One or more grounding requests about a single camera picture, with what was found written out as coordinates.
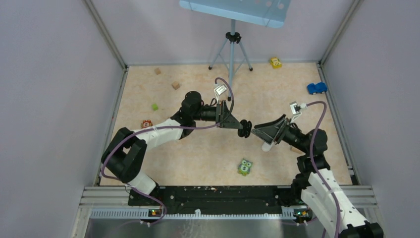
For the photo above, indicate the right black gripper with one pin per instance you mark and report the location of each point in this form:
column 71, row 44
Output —
column 267, row 131

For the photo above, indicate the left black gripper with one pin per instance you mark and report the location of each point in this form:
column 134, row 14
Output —
column 224, row 118

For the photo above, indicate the white earbud charging case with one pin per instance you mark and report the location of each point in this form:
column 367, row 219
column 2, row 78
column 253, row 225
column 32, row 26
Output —
column 266, row 147

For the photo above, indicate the black earbud charging case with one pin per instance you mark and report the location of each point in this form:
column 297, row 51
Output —
column 246, row 129

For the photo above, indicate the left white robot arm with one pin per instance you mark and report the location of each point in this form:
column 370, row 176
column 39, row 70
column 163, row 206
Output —
column 125, row 153

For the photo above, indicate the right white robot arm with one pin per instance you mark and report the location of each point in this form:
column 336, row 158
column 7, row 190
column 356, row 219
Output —
column 315, row 184

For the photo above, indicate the wooden cylinder block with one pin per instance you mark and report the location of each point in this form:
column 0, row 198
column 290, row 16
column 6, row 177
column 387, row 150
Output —
column 295, row 150

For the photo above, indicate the green owl number block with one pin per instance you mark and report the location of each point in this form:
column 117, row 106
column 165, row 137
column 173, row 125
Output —
column 244, row 167

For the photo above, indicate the wooden cube block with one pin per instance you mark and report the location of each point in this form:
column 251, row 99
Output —
column 175, row 85

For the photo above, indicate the blue toy car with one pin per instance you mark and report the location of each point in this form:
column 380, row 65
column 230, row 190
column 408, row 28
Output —
column 317, row 88

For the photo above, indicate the orange red animal block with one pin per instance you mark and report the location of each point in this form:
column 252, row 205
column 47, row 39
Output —
column 146, row 124

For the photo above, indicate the light blue tripod stand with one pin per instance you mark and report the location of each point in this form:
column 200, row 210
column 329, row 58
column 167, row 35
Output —
column 233, row 38

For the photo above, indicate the light blue perforated board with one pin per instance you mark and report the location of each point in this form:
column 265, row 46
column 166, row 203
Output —
column 268, row 13

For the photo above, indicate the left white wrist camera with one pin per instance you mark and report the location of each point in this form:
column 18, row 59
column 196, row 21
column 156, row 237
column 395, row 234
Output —
column 219, row 90

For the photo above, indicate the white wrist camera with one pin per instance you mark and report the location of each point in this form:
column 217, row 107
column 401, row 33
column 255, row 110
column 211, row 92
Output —
column 296, row 110
column 219, row 90

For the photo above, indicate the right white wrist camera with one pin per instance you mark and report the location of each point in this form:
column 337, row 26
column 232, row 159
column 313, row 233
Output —
column 296, row 110

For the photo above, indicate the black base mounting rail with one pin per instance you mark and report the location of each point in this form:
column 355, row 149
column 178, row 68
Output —
column 226, row 200

